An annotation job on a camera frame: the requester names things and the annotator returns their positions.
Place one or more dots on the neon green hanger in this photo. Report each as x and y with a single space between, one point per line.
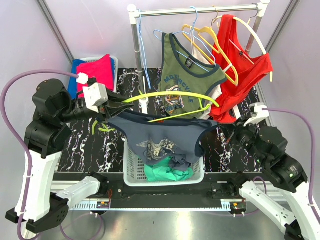
173 96

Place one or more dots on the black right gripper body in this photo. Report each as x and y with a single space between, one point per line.
245 135

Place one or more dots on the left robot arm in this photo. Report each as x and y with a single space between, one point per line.
44 141

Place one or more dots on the white front laundry basket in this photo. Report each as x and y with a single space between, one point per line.
134 174

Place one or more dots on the white laundry basket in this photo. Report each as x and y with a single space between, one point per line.
134 174
114 60

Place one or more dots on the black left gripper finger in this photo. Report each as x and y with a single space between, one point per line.
114 109
118 98

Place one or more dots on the red tank top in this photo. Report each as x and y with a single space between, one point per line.
250 70

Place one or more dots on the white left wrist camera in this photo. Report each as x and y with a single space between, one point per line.
95 93

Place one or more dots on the pink folded garment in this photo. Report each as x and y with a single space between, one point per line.
101 69

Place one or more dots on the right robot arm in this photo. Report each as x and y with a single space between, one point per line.
302 220

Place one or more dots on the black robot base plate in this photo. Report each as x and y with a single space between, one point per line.
206 194

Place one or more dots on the empty light blue hanger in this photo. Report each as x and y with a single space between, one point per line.
143 50

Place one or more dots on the green garment in basket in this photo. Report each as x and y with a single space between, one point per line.
162 172

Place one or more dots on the blue-grey tank top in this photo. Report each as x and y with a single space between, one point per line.
178 138

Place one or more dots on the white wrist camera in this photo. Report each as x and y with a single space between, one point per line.
258 114
95 93

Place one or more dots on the metal clothes rack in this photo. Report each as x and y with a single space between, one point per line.
260 8

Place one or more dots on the white pink garment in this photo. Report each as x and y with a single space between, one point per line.
216 92

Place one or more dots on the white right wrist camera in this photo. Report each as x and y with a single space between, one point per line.
258 114

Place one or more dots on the cream white hanger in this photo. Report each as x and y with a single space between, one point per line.
253 34

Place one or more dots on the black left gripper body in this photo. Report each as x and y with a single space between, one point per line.
79 113

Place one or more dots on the olive green tank top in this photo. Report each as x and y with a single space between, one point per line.
180 69

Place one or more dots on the white back laundry basket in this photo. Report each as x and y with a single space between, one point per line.
114 60

